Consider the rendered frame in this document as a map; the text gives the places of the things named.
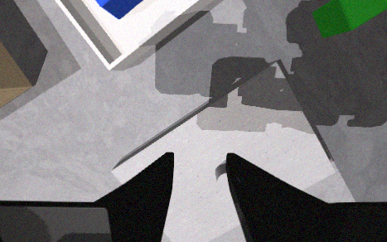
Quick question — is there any blue block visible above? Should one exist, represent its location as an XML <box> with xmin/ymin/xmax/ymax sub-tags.
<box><xmin>95</xmin><ymin>0</ymin><xmax>142</xmax><ymax>20</ymax></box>

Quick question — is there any white open-top tray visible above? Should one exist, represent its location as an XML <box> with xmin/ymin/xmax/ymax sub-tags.
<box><xmin>56</xmin><ymin>0</ymin><xmax>213</xmax><ymax>70</ymax></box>

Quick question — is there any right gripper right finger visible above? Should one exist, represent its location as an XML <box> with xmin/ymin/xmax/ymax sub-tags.
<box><xmin>225</xmin><ymin>152</ymin><xmax>387</xmax><ymax>242</ymax></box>

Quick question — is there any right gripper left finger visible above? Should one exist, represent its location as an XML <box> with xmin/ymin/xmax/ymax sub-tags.
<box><xmin>0</xmin><ymin>152</ymin><xmax>174</xmax><ymax>242</ymax></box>

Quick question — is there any green block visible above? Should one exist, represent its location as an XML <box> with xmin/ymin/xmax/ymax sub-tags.
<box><xmin>312</xmin><ymin>0</ymin><xmax>387</xmax><ymax>38</ymax></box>

